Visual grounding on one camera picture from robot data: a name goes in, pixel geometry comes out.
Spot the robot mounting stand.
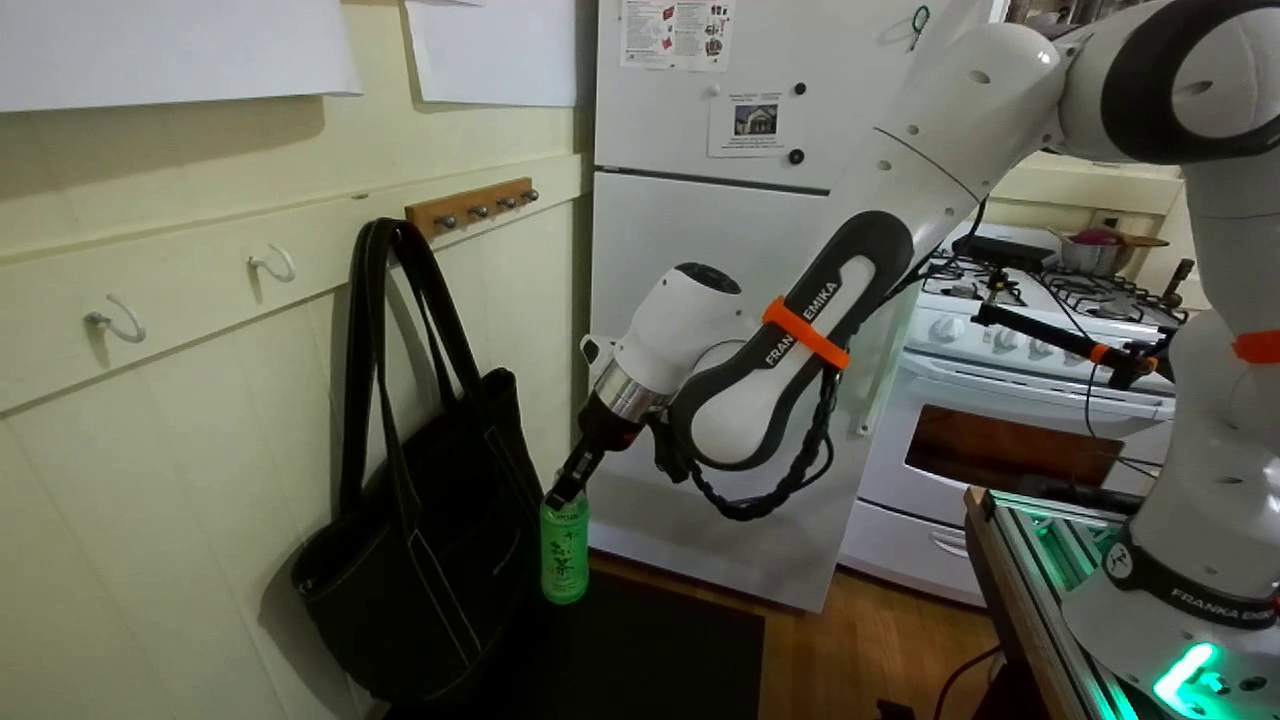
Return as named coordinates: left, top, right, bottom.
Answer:
left=962, top=486, right=1167, bottom=720

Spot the black tote bag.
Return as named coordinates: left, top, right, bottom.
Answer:
left=288, top=216, right=554, bottom=710

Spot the white kitchen stove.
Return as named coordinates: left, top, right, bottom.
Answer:
left=838, top=219, right=1192, bottom=614

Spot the small white wall paper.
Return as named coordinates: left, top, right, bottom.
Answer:
left=400, top=0, right=582, bottom=114

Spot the fridge photo magnet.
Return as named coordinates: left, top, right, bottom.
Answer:
left=727, top=94, right=784, bottom=146

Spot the white refrigerator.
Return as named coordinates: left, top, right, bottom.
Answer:
left=586, top=0, right=997, bottom=617

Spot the black camera boom bar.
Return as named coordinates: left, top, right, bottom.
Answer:
left=970, top=297, right=1181, bottom=393

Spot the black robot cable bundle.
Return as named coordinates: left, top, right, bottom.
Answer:
left=650, top=257, right=935, bottom=523

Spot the printed fridge paper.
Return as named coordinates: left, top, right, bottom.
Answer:
left=615, top=0, right=742, bottom=77

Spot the black square side table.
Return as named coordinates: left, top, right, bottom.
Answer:
left=434, top=569, right=768, bottom=720

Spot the large white wall paper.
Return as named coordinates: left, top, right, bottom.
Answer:
left=0, top=0, right=364, bottom=118

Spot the wooden peg rack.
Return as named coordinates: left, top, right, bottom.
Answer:
left=403, top=172, right=543, bottom=243

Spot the small metal wall hook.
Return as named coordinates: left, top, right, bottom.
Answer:
left=244, top=236, right=301, bottom=287
left=82, top=292, right=150, bottom=348

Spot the black pan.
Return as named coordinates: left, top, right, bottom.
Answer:
left=948, top=227, right=1062, bottom=272

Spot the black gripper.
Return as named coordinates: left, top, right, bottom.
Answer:
left=539, top=385, right=643, bottom=518

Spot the green plastic bottle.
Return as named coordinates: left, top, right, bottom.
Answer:
left=535, top=494, right=595, bottom=607

